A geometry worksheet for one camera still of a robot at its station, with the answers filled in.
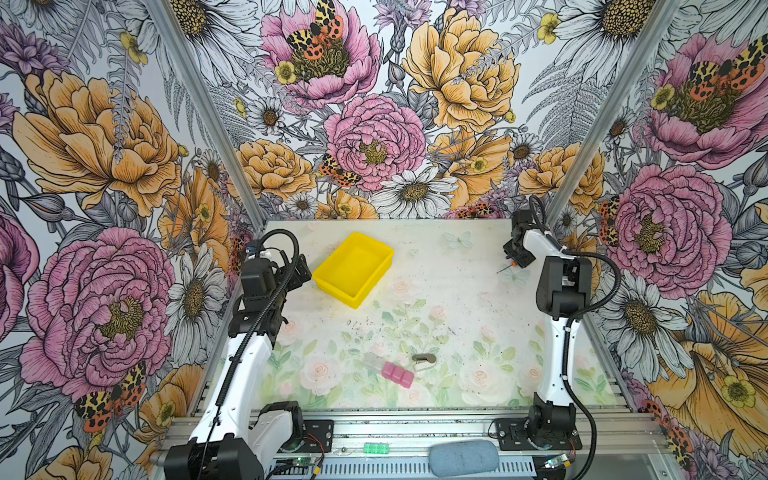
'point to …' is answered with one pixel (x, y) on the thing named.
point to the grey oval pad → (463, 457)
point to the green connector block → (376, 448)
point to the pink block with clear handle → (391, 372)
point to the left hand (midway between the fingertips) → (290, 271)
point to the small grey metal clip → (427, 357)
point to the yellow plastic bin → (354, 269)
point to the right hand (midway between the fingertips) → (516, 261)
